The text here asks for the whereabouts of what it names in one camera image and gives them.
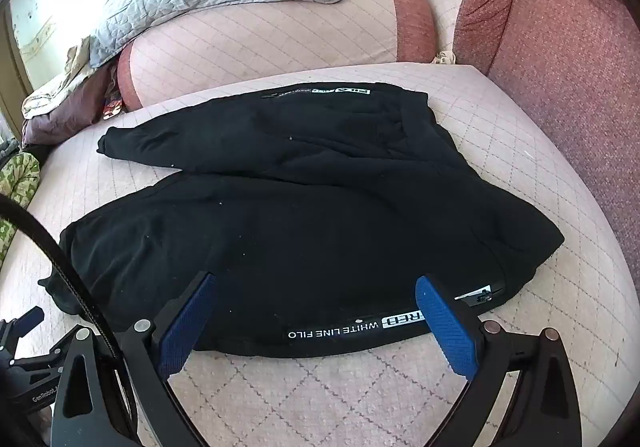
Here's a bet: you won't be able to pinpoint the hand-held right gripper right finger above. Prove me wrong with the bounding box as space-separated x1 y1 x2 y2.
415 274 583 447

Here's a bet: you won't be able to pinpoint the black cable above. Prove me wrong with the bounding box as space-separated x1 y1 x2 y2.
0 193 123 360

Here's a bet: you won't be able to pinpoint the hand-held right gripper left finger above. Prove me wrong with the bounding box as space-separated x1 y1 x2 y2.
50 271 218 447

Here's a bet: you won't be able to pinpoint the purple cloth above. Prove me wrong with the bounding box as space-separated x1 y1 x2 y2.
21 64 121 148

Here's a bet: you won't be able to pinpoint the colourful small packet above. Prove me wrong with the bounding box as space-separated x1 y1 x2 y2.
101 94 124 122

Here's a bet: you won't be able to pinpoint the black pants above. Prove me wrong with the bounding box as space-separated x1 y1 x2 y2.
39 83 566 359

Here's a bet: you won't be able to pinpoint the pink quilted bed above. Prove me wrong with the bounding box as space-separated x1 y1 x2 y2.
0 62 638 447

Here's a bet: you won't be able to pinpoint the red patterned sofa cushion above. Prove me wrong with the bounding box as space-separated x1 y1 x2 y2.
452 0 640 278

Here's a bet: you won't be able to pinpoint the green patterned cloth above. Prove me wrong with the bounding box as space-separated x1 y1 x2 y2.
0 152 42 268

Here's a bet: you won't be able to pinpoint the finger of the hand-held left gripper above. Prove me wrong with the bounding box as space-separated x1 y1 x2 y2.
0 306 46 354

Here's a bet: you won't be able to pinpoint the pink bolster pillow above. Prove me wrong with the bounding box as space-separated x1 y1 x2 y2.
117 0 437 112

